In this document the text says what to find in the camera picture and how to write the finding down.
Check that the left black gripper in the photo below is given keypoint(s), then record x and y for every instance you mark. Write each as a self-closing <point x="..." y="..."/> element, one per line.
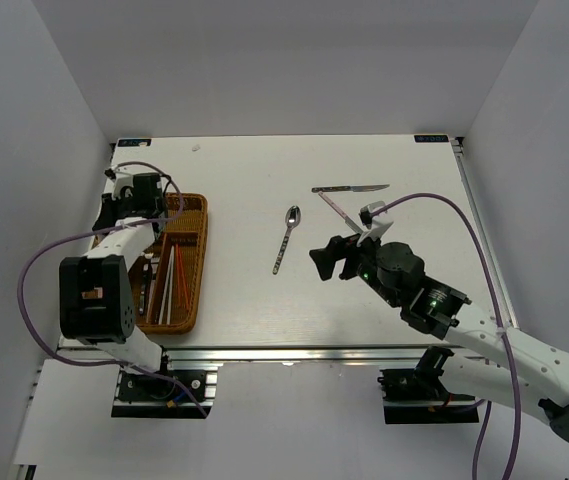
<point x="108" y="206"/>

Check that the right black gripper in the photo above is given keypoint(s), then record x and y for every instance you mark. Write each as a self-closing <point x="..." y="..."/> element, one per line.
<point x="337" y="250"/>

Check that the pink handled table knife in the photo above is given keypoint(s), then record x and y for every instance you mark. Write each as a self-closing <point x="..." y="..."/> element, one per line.
<point x="341" y="213"/>

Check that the orange chopstick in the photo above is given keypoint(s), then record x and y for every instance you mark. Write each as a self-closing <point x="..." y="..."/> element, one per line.
<point x="177" y="282"/>
<point x="182" y="276"/>

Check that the dark handled table knife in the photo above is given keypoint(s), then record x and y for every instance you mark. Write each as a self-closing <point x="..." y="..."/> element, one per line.
<point x="349" y="188"/>

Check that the dark handled spoon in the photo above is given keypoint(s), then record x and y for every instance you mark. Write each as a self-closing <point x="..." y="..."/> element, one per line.
<point x="292" y="220"/>

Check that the dark handled fork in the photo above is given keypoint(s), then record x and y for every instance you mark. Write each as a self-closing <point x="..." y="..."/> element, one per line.
<point x="144" y="288"/>

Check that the pink handled fork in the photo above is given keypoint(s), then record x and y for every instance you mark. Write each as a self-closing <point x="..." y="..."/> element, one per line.
<point x="155" y="261"/>

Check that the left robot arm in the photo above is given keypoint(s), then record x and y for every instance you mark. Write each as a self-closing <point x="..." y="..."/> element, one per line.
<point x="97" y="306"/>

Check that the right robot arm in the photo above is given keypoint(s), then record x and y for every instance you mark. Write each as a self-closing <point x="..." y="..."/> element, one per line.
<point x="518" y="371"/>

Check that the left blue table label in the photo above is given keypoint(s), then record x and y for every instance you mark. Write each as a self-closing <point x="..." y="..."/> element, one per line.
<point x="133" y="142"/>

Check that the blue table label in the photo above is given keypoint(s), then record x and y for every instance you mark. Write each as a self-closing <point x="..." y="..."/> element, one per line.
<point x="133" y="142"/>
<point x="431" y="138"/>

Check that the brown wicker cutlery tray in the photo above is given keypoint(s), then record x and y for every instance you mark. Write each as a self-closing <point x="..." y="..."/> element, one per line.
<point x="190" y="231"/>

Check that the right blue table label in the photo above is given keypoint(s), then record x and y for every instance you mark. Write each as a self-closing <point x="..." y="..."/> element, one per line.
<point x="431" y="138"/>

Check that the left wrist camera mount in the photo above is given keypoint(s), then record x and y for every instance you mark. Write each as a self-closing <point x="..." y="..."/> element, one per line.
<point x="119" y="182"/>

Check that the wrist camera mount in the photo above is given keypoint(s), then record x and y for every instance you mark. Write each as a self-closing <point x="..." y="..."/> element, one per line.
<point x="119" y="182"/>
<point x="376" y="225"/>

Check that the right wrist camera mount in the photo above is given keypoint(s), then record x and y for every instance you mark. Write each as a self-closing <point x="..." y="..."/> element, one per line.
<point x="376" y="225"/>

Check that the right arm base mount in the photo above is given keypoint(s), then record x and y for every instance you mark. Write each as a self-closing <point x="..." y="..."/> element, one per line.
<point x="405" y="402"/>

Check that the aluminium table rail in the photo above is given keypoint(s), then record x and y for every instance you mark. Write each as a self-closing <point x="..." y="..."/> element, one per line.
<point x="493" y="264"/>

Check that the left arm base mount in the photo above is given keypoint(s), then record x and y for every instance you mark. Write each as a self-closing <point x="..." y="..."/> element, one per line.
<point x="142" y="397"/>

